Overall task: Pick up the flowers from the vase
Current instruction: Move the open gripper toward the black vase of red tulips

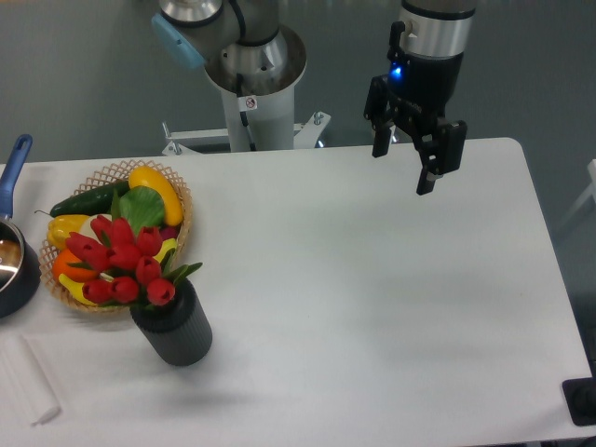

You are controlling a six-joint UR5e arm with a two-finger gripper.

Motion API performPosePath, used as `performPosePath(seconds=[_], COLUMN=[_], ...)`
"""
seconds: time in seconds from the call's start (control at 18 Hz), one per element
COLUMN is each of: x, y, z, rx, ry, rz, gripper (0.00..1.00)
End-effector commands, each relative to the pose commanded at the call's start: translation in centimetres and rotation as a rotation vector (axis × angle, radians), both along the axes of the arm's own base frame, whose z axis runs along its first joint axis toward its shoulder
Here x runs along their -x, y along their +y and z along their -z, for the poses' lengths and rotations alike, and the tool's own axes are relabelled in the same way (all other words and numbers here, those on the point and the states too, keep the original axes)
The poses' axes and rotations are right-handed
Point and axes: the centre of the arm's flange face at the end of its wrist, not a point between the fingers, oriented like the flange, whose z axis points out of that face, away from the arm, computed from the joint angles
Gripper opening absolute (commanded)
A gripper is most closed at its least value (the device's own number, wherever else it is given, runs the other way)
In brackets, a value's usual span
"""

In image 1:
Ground red tulip bouquet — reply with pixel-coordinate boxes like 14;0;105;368
65;186;202;312

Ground yellow banana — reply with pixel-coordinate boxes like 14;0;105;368
58;233;177;307

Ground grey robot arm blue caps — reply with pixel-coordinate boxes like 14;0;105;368
152;1;476;195

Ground green leafy vegetable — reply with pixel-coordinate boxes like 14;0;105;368
119;186;165;236

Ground yellow lemon squash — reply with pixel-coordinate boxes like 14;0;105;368
129;165;183;226

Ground white frame at right edge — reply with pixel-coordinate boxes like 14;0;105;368
560;159;595;233

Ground woven wicker basket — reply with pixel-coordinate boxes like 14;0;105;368
39;159;193;314

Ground yellow bell pepper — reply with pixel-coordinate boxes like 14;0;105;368
47;214;88;251

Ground dark green cucumber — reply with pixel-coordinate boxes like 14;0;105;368
35;181;129;218

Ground black ribbed vase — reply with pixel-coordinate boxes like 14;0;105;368
129;279;212;366

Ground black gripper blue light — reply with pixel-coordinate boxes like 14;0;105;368
363;20;467;196

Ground white rolled cloth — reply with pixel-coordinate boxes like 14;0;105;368
1;335;61;426

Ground black device at table corner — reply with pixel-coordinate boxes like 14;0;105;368
562;377;595;427

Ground white garlic bulb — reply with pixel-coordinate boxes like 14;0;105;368
78;213;112;242

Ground dark pot blue handle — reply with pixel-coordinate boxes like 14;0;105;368
1;134;40;318

